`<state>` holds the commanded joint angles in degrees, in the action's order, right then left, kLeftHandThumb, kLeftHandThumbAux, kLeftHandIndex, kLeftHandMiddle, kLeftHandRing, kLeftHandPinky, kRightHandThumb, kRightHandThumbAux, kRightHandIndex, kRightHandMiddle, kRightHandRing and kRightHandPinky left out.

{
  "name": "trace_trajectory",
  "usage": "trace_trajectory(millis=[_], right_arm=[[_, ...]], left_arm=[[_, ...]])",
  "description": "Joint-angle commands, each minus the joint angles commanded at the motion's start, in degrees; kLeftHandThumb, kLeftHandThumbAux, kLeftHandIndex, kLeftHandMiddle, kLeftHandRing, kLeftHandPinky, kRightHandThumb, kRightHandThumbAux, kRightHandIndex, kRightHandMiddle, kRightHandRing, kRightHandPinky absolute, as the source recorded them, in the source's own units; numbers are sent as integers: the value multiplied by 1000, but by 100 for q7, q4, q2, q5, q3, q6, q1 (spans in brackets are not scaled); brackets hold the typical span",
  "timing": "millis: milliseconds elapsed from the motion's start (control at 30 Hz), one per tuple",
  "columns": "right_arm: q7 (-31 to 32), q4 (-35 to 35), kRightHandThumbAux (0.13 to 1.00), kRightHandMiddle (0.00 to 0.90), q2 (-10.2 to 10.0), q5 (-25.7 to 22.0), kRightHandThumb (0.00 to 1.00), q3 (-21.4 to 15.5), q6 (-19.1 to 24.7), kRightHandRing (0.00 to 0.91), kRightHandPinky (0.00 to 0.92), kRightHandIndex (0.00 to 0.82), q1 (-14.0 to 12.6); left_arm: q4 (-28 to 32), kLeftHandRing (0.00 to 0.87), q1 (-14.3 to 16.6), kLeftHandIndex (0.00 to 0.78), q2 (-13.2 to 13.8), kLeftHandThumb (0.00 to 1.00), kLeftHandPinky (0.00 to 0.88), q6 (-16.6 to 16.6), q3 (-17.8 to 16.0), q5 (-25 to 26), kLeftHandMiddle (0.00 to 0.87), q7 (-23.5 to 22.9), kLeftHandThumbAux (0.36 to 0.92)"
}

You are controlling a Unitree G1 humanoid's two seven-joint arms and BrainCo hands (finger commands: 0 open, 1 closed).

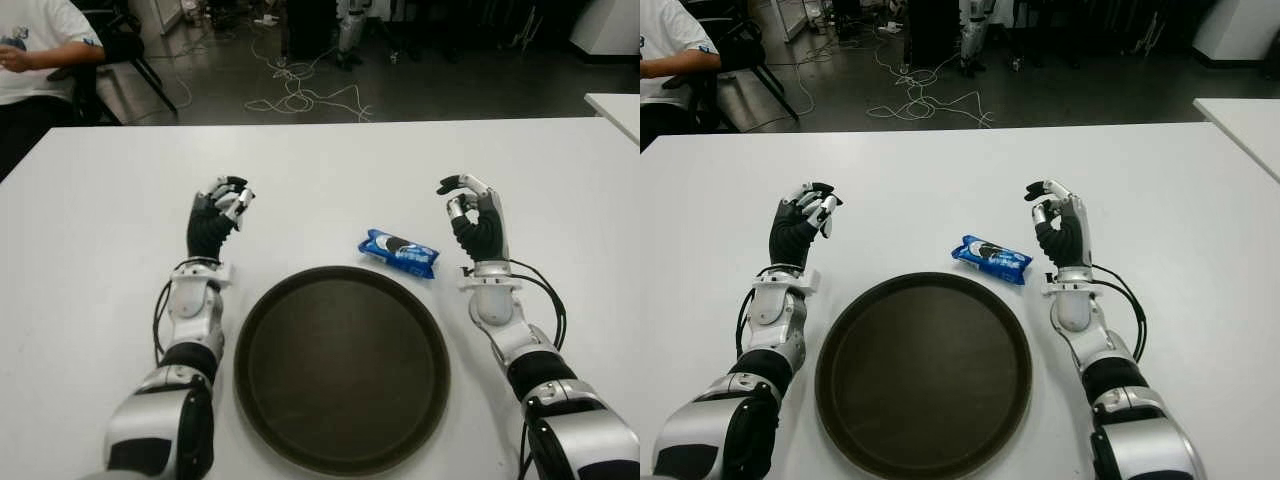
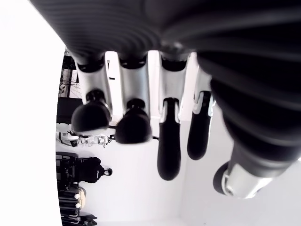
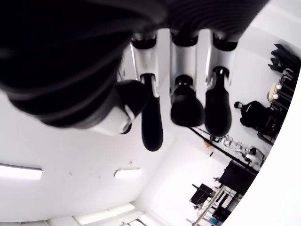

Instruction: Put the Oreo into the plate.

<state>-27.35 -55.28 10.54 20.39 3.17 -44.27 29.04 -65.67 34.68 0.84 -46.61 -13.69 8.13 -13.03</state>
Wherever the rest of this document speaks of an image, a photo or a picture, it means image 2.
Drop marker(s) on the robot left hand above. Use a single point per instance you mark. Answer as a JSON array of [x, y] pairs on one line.
[[164, 28]]

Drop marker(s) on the beige plush toy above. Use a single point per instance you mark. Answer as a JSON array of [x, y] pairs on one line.
[[81, 196]]

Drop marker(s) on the black backpack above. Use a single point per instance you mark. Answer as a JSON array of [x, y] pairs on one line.
[[90, 169]]

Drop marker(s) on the black stacked chairs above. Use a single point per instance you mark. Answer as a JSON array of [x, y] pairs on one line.
[[65, 167]]

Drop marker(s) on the white humanoid robot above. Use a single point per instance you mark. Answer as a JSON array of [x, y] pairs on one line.
[[65, 137]]

